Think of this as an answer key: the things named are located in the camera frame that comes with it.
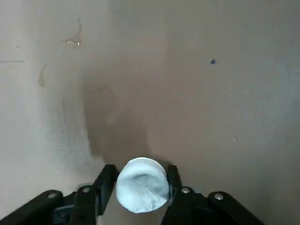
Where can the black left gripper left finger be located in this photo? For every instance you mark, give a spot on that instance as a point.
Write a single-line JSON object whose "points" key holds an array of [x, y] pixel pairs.
{"points": [[100, 192]]}

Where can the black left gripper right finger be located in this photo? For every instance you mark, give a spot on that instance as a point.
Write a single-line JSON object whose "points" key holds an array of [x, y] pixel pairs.
{"points": [[187, 206]]}

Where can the white modeling clay lump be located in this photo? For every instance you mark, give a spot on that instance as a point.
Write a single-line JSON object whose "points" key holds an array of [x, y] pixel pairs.
{"points": [[140, 187]]}

